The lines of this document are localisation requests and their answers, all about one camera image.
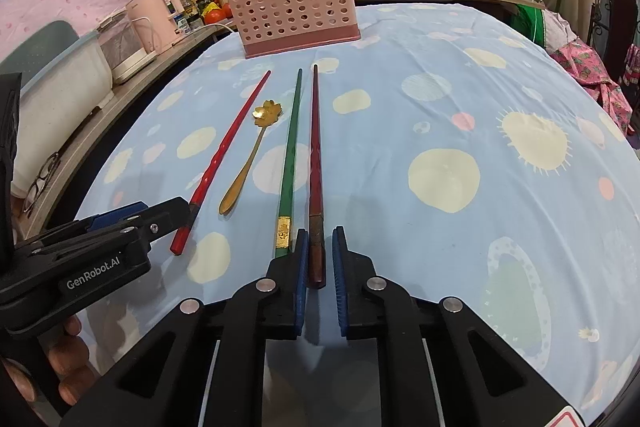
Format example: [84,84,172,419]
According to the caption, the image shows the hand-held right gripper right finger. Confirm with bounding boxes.
[331,227,586,427]

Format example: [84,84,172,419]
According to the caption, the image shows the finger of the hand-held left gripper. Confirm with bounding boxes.
[29,202,150,244]
[15,197,189,259]

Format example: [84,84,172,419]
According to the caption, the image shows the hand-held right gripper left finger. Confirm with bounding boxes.
[60,228,311,427]

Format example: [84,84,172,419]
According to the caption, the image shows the red wavy chopstick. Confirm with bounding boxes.
[170,70,272,256]

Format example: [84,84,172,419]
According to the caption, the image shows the dark red gold-banded chopstick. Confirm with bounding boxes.
[307,64,327,290]

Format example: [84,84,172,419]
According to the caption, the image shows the green gold-banded chopstick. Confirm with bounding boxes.
[274,68,304,260]

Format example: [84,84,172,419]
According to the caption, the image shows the pink perforated utensil basket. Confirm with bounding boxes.
[218,0,362,59]

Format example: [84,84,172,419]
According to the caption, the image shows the person's left hand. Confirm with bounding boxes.
[0,314,98,427]

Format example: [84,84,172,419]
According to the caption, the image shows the wooden side counter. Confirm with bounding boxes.
[30,26,237,229]

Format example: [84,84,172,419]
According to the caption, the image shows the black eyeglasses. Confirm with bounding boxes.
[22,152,62,214]

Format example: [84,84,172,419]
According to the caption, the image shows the white plastic tub teal lid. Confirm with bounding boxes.
[10,21,114,198]

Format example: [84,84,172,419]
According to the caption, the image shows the gold flower-shaped spoon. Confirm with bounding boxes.
[218,99,284,216]

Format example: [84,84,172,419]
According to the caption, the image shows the white countertop appliance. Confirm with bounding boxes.
[97,11,157,85]

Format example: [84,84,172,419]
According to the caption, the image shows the pink electric kettle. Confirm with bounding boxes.
[125,0,185,55]

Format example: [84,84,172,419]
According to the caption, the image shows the green cloth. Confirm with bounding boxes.
[515,2,549,48]

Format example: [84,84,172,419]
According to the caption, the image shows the pink pineapple print cloth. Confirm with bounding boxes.
[549,41,634,144]

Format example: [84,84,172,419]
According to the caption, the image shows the black wrought iron chair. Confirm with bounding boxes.
[590,0,640,60]

